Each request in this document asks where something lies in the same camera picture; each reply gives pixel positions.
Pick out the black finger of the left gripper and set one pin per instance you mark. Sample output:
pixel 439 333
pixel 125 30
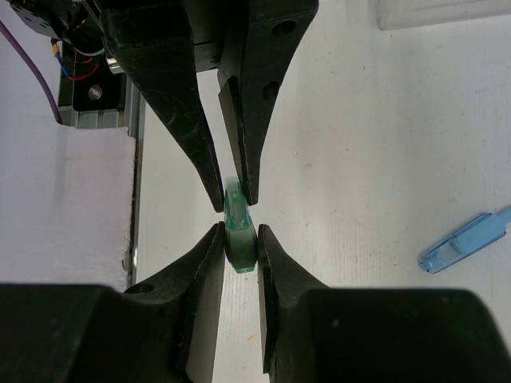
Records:
pixel 152 42
pixel 260 41

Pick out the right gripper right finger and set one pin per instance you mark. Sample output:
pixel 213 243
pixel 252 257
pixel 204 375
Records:
pixel 315 333

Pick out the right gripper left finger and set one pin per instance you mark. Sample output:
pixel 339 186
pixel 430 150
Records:
pixel 163 329

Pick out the green transparent highlighter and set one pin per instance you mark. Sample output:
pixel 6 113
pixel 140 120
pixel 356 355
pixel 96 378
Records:
pixel 241 237

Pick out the blue transparent highlighter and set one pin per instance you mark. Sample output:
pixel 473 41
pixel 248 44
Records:
pixel 474 236

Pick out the clear transparent container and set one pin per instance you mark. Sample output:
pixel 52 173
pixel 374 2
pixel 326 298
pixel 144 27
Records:
pixel 395 14

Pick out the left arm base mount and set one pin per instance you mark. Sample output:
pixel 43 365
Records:
pixel 94 92

